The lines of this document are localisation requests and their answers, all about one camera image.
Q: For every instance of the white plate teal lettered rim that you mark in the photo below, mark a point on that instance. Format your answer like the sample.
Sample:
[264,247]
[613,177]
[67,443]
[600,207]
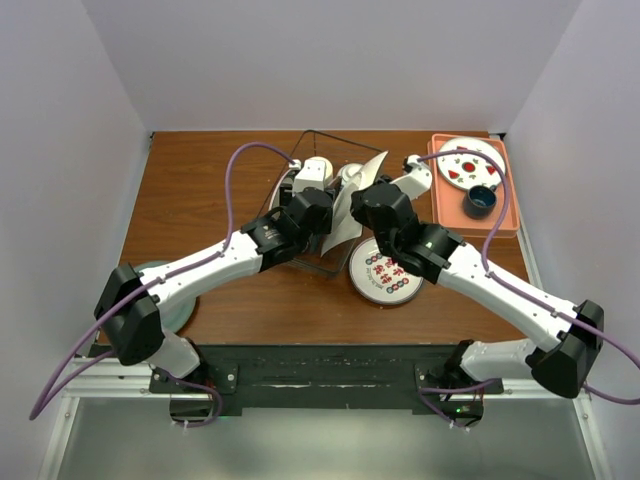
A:
[282,192]

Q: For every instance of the white plate red green characters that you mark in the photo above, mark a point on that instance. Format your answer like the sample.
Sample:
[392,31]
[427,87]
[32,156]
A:
[379,278]

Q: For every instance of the blue floral white bowl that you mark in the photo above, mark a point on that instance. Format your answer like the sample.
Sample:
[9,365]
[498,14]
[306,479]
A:
[349,173]

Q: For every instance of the cream ceramic mug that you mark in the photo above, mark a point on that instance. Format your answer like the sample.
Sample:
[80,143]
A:
[328,172]

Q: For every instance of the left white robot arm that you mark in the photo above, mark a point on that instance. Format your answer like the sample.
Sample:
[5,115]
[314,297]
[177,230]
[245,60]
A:
[132,304]

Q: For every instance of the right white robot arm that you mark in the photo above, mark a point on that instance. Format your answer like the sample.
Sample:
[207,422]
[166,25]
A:
[562,340]

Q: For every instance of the salmon pink tray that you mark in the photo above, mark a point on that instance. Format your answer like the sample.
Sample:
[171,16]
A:
[447,199]

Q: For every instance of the watermelon pattern white plate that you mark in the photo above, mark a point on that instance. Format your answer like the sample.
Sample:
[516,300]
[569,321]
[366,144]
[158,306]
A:
[465,170]

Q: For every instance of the grey-green round plate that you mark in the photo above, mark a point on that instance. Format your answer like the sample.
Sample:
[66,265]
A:
[178,317]

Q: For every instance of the dark blue cup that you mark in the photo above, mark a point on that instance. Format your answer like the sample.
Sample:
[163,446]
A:
[479,201]

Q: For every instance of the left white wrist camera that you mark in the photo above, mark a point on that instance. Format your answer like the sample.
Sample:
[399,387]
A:
[309,176]

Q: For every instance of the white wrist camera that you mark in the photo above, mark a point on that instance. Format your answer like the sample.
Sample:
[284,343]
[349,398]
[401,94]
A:
[417,178]
[309,176]

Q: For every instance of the black wire dish rack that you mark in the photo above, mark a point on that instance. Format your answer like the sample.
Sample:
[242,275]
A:
[340,152]

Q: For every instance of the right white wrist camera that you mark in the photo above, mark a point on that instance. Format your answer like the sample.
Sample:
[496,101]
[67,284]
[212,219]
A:
[417,178]

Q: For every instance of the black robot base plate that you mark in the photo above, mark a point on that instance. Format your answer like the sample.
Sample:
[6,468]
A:
[378,377]

